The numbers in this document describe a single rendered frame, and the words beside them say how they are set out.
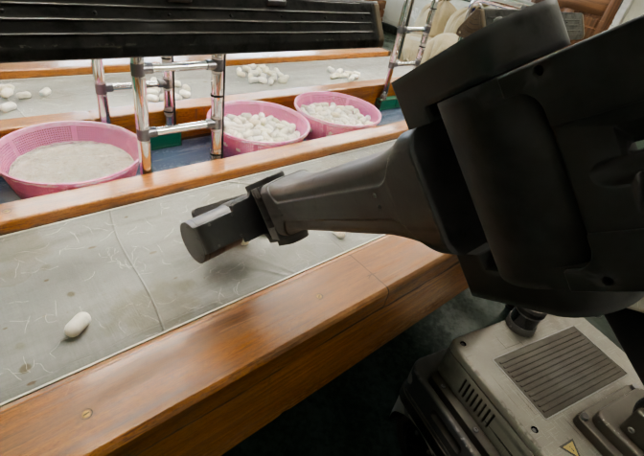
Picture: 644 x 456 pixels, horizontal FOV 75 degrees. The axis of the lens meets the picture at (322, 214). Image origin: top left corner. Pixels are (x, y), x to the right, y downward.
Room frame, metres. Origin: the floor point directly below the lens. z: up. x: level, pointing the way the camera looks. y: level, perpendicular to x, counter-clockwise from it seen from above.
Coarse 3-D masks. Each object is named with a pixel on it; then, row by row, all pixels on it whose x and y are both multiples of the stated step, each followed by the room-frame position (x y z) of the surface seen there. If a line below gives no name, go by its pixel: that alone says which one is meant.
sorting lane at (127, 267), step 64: (192, 192) 0.67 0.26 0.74; (0, 256) 0.42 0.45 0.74; (64, 256) 0.44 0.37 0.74; (128, 256) 0.47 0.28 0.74; (256, 256) 0.53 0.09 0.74; (320, 256) 0.56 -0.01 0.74; (0, 320) 0.31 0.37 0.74; (64, 320) 0.33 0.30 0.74; (128, 320) 0.35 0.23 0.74; (192, 320) 0.37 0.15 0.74; (0, 384) 0.24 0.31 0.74
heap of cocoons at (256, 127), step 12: (228, 120) 1.04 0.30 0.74; (240, 120) 1.06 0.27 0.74; (252, 120) 1.06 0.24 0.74; (264, 120) 1.08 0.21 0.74; (276, 120) 1.09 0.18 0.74; (228, 132) 0.97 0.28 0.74; (240, 132) 0.98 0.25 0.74; (252, 132) 0.99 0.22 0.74; (264, 132) 1.00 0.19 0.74; (276, 132) 1.02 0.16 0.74; (288, 132) 1.05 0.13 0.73
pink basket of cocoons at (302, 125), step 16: (208, 112) 0.99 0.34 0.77; (224, 112) 1.07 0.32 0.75; (240, 112) 1.11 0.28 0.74; (256, 112) 1.13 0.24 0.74; (272, 112) 1.14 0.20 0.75; (288, 112) 1.13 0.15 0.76; (304, 128) 1.06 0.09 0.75; (240, 144) 0.89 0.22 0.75; (256, 144) 0.88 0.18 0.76; (272, 144) 0.90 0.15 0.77; (288, 144) 0.93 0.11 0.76
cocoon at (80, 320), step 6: (84, 312) 0.34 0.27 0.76; (78, 318) 0.32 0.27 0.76; (84, 318) 0.33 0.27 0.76; (90, 318) 0.33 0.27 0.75; (66, 324) 0.32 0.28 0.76; (72, 324) 0.31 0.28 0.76; (78, 324) 0.32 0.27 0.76; (84, 324) 0.32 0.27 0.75; (66, 330) 0.31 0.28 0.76; (72, 330) 0.31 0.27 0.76; (78, 330) 0.31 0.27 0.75; (72, 336) 0.31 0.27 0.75
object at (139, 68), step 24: (168, 0) 0.55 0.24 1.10; (144, 72) 0.68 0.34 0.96; (216, 72) 0.78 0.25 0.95; (144, 96) 0.68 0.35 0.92; (216, 96) 0.78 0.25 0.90; (144, 120) 0.68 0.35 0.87; (216, 120) 0.78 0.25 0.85; (144, 144) 0.68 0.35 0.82; (216, 144) 0.78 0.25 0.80; (144, 168) 0.67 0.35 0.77
